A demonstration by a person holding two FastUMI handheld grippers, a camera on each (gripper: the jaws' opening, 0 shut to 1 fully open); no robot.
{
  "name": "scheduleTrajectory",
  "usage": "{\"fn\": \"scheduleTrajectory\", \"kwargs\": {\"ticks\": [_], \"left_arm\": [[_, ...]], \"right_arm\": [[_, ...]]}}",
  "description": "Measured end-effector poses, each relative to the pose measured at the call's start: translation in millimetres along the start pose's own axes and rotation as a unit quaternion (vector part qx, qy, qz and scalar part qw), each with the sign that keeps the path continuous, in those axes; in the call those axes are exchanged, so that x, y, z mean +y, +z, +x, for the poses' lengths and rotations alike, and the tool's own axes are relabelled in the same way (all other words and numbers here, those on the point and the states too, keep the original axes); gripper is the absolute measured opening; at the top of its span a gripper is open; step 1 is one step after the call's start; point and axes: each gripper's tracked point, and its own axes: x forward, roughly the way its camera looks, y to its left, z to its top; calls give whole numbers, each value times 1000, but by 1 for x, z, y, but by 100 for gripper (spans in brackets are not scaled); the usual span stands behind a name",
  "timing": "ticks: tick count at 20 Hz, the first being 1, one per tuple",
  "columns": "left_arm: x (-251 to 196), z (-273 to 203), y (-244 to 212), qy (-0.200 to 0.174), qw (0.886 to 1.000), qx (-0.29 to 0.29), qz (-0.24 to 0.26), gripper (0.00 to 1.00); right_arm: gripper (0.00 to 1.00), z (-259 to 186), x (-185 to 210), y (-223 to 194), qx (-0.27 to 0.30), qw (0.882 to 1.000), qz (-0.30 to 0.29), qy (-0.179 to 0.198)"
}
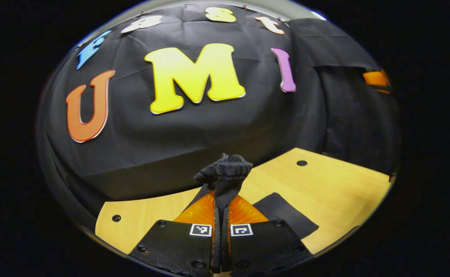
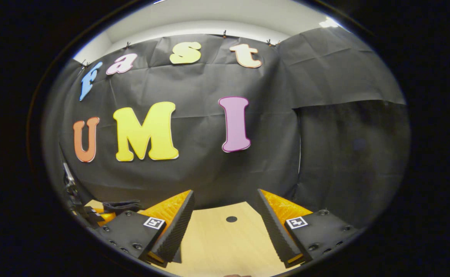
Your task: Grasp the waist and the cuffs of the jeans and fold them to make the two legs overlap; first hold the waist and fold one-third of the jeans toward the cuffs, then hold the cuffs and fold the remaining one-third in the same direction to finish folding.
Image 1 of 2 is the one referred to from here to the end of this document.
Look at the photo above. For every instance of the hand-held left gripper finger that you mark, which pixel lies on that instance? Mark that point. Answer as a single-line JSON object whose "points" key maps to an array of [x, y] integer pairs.
{"points": [[226, 246], [217, 246]]}

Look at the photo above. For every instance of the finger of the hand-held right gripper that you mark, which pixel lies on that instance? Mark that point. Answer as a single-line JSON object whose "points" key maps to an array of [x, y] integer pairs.
{"points": [[375, 79]]}

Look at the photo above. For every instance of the dark grey jeans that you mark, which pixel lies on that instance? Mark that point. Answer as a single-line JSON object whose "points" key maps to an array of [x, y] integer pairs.
{"points": [[228, 173]]}

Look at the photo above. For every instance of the ceiling light panel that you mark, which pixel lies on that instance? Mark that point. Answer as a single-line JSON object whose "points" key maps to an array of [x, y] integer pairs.
{"points": [[319, 15]]}

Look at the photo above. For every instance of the black backdrop cloth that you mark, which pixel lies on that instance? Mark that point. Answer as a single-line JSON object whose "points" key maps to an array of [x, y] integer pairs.
{"points": [[132, 146]]}

